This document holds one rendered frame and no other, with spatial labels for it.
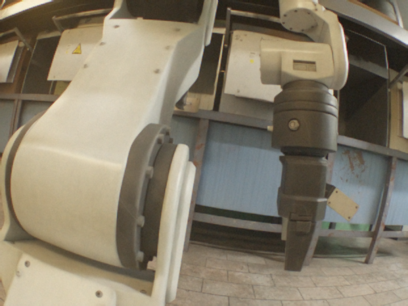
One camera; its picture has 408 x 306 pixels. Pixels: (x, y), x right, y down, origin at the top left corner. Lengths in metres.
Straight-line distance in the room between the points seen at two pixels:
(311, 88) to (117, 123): 0.21
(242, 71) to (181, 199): 1.05
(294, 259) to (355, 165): 1.35
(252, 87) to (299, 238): 0.98
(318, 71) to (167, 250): 0.26
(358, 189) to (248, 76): 1.04
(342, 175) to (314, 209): 1.28
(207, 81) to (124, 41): 1.67
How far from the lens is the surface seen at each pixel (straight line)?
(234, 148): 1.27
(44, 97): 1.84
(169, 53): 0.25
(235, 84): 1.15
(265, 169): 1.30
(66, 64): 1.60
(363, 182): 1.62
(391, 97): 1.80
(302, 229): 0.23
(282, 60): 0.29
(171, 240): 0.17
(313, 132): 0.25
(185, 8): 0.38
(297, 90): 0.26
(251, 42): 1.26
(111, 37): 0.30
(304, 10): 0.34
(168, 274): 0.19
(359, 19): 1.44
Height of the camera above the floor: 0.61
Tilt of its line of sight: level
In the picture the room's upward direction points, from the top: 9 degrees clockwise
